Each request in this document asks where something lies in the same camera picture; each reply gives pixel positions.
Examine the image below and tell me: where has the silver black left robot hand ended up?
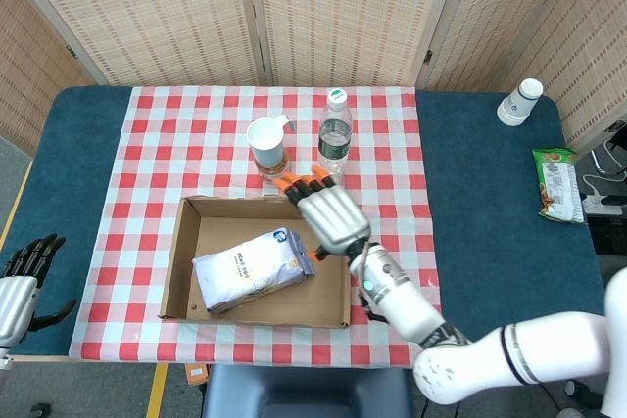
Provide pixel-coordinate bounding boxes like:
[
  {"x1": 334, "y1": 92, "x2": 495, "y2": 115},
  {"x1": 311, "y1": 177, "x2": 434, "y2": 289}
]
[{"x1": 0, "y1": 233, "x2": 78, "y2": 347}]

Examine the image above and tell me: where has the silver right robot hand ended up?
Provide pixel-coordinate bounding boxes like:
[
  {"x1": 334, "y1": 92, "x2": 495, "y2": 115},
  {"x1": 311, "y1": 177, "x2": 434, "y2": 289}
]
[{"x1": 273, "y1": 166, "x2": 372, "y2": 263}]

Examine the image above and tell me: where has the silver snack bag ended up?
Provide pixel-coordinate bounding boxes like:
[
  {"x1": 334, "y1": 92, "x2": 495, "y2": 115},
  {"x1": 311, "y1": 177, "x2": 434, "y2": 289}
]
[{"x1": 191, "y1": 226, "x2": 316, "y2": 315}]

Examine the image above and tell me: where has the cardboard box tray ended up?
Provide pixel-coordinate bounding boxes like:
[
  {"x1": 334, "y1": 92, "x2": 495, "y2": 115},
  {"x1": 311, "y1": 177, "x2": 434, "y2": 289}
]
[{"x1": 157, "y1": 195, "x2": 353, "y2": 330}]

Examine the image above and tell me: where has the red white checkered tablecloth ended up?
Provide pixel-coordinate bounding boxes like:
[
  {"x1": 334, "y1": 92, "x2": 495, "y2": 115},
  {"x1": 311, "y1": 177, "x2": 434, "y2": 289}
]
[{"x1": 68, "y1": 85, "x2": 442, "y2": 369}]

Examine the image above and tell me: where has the small orange box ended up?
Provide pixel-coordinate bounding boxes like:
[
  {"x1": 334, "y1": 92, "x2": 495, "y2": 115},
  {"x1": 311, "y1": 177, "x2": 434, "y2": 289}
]
[{"x1": 184, "y1": 363, "x2": 210, "y2": 387}]

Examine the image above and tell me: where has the brown round coaster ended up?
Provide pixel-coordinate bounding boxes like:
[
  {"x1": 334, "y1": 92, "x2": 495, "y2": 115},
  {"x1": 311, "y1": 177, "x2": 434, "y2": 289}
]
[{"x1": 254, "y1": 153, "x2": 291, "y2": 182}]

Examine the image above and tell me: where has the clear green-label water bottle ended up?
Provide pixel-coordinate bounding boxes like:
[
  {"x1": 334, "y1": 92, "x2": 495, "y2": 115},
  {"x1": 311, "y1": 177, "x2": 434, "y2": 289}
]
[{"x1": 316, "y1": 87, "x2": 355, "y2": 179}]

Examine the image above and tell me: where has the dark blue padded chair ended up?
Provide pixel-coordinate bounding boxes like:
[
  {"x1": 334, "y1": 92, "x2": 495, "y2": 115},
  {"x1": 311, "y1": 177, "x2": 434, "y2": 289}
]
[{"x1": 201, "y1": 363, "x2": 413, "y2": 418}]

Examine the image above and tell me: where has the white paper cup stack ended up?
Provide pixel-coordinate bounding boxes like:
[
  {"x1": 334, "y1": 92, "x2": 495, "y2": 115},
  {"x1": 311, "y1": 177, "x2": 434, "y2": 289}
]
[{"x1": 496, "y1": 77, "x2": 545, "y2": 126}]

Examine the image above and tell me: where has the green snack bag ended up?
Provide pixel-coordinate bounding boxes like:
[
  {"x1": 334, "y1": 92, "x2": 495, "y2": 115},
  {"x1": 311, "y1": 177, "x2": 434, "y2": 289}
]
[{"x1": 532, "y1": 147, "x2": 587, "y2": 225}]

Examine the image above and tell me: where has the white power strip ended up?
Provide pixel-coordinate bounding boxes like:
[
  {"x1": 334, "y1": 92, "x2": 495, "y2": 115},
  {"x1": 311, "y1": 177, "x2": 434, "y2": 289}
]
[{"x1": 582, "y1": 192, "x2": 609, "y2": 216}]

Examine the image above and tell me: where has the woven bamboo folding screen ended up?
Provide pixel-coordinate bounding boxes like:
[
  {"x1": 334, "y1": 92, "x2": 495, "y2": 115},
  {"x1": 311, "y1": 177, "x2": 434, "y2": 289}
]
[{"x1": 0, "y1": 0, "x2": 627, "y2": 155}]

